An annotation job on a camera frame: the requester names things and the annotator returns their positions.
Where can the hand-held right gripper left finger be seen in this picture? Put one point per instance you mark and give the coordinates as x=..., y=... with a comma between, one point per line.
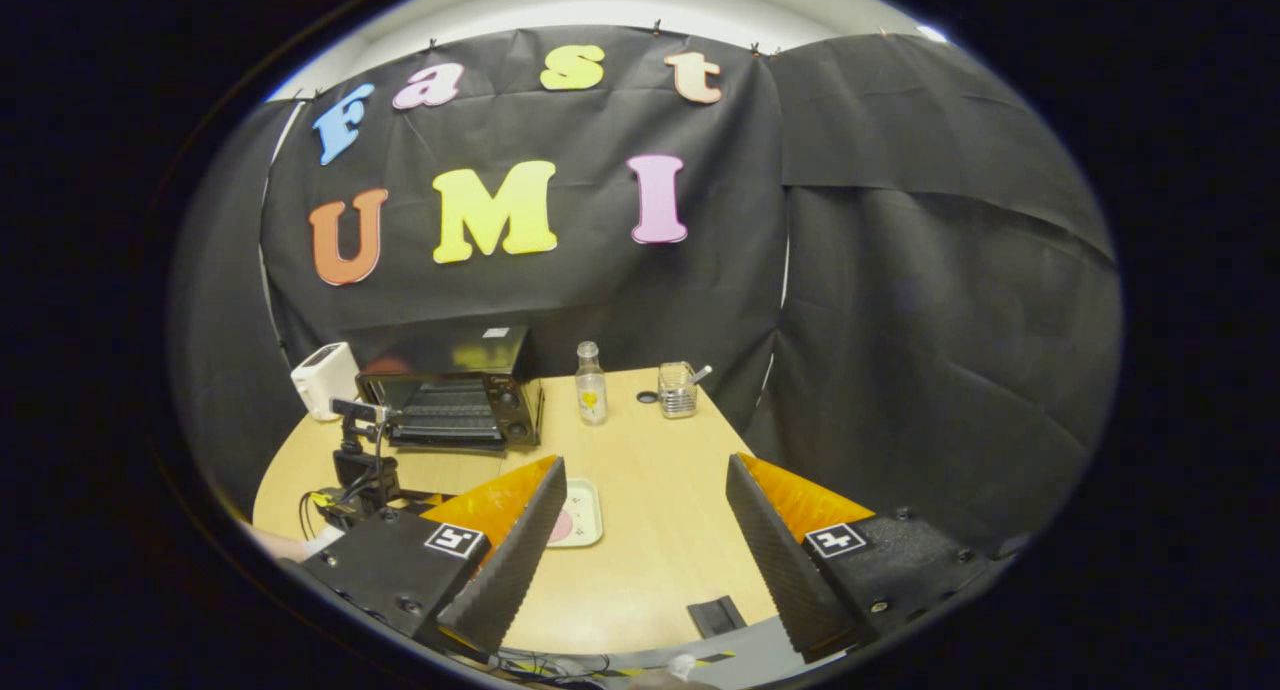
x=510, y=570

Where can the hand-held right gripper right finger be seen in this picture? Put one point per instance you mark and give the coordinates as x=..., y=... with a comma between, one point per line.
x=780, y=560

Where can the pink round food slice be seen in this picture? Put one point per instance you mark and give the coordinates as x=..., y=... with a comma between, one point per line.
x=560, y=527

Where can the pale square plate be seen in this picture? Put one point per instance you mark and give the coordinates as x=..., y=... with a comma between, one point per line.
x=585, y=510

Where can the black electric oven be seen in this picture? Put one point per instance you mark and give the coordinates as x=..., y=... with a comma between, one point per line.
x=450, y=355

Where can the black flat holder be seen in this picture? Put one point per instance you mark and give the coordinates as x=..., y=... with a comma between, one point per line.
x=716, y=617

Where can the white toaster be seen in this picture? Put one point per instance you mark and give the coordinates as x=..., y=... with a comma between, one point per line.
x=322, y=380

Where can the clear glass bottle yellow label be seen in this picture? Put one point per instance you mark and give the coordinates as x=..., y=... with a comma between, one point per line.
x=591, y=390

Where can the black backdrop cloth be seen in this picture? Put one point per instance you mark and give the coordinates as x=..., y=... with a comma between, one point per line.
x=850, y=320

